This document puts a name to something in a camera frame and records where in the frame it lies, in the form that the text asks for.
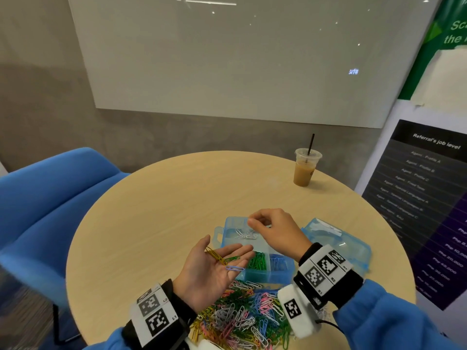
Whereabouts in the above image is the blue transparent box lid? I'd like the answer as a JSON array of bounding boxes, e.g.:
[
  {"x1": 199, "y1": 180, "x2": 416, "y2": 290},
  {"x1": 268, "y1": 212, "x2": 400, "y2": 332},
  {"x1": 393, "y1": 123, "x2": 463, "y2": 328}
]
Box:
[{"x1": 303, "y1": 218, "x2": 372, "y2": 274}]

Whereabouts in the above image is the standing poster banner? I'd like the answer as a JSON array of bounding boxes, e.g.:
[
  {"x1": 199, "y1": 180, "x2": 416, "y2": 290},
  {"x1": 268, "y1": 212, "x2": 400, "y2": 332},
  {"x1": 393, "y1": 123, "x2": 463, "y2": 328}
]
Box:
[{"x1": 355, "y1": 0, "x2": 467, "y2": 333}]

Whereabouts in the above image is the blue compartment organizer box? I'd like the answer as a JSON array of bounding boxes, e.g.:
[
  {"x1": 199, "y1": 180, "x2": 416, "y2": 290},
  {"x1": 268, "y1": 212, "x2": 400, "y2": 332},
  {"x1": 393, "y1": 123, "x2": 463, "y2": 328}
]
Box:
[{"x1": 213, "y1": 216, "x2": 296, "y2": 285}]

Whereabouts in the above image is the person's right hand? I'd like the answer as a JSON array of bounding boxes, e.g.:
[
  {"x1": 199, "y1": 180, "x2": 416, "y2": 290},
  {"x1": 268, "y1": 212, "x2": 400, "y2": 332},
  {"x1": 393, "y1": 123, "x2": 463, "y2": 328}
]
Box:
[{"x1": 248, "y1": 208, "x2": 315, "y2": 261}]

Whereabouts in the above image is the round wooden table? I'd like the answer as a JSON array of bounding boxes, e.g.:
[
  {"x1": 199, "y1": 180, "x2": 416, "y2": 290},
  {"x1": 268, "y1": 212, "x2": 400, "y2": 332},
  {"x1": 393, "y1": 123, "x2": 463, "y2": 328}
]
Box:
[{"x1": 66, "y1": 151, "x2": 417, "y2": 350}]

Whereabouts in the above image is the pile of coloured paper clips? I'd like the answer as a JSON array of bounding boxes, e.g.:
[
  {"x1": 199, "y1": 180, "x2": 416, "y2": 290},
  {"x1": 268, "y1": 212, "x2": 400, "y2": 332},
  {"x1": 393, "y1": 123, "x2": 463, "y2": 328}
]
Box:
[{"x1": 191, "y1": 280, "x2": 293, "y2": 350}]

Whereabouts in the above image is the blue upholstered chair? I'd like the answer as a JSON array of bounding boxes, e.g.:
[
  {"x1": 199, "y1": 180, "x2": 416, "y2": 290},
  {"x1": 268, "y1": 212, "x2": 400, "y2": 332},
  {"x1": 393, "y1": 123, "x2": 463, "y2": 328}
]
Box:
[{"x1": 0, "y1": 147, "x2": 131, "y2": 343}]

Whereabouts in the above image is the black camera cable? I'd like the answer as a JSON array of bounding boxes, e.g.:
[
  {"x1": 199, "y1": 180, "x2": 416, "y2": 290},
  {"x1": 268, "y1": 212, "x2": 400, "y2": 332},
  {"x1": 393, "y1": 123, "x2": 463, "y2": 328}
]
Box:
[{"x1": 318, "y1": 317, "x2": 345, "y2": 334}]

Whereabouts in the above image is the left wrist marker band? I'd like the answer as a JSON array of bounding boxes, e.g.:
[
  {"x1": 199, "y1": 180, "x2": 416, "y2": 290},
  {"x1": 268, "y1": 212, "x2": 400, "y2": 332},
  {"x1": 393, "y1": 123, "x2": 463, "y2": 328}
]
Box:
[{"x1": 130, "y1": 282, "x2": 180, "y2": 347}]

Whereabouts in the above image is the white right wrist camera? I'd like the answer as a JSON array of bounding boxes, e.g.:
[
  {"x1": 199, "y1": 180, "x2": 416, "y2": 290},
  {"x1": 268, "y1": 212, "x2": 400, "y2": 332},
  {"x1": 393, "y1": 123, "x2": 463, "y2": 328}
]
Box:
[{"x1": 277, "y1": 282, "x2": 322, "y2": 338}]

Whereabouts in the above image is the iced coffee plastic cup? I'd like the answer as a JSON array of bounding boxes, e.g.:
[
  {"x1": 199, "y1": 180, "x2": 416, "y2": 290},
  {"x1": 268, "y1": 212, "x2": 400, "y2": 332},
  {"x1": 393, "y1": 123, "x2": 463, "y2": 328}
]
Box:
[{"x1": 293, "y1": 148, "x2": 323, "y2": 187}]

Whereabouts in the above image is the bunch of blue paper clips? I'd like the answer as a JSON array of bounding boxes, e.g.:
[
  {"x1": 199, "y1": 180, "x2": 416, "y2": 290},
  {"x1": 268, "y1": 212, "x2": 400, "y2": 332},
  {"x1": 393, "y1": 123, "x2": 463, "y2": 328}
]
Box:
[{"x1": 270, "y1": 255, "x2": 290, "y2": 272}]

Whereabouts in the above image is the white wall board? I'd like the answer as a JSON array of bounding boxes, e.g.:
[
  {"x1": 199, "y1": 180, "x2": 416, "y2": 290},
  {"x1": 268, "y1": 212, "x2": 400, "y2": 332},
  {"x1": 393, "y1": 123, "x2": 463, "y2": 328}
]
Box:
[{"x1": 67, "y1": 0, "x2": 442, "y2": 129}]

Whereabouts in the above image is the bunch of yellow paper clips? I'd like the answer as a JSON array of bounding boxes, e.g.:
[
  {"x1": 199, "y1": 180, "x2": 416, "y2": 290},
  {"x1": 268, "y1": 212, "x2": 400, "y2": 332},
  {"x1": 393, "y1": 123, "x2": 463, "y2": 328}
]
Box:
[{"x1": 205, "y1": 246, "x2": 228, "y2": 265}]

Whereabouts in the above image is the right wrist marker band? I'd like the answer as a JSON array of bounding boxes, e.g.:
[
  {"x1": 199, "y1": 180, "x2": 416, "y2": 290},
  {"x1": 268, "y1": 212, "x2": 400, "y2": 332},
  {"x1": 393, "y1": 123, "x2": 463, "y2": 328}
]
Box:
[{"x1": 294, "y1": 245, "x2": 353, "y2": 292}]

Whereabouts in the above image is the person's left hand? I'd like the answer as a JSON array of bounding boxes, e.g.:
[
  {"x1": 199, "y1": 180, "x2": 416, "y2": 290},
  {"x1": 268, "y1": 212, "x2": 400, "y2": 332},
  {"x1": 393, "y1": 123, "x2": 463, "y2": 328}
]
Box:
[{"x1": 173, "y1": 234, "x2": 255, "y2": 313}]

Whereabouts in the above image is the wrist marker band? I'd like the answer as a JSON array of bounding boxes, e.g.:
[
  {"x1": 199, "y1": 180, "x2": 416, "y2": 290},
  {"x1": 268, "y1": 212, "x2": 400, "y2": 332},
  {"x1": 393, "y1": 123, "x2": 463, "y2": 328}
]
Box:
[
  {"x1": 130, "y1": 282, "x2": 180, "y2": 347},
  {"x1": 294, "y1": 245, "x2": 353, "y2": 292}
]

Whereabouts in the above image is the bunch of green paper clips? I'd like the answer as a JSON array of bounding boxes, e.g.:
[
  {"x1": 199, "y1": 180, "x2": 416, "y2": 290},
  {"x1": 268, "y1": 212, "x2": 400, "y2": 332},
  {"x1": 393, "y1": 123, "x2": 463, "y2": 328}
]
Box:
[{"x1": 247, "y1": 251, "x2": 268, "y2": 272}]

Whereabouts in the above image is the person's left forearm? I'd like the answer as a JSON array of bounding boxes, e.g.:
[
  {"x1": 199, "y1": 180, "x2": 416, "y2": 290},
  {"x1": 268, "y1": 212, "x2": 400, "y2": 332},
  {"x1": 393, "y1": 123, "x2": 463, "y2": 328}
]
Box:
[{"x1": 84, "y1": 279, "x2": 198, "y2": 350}]

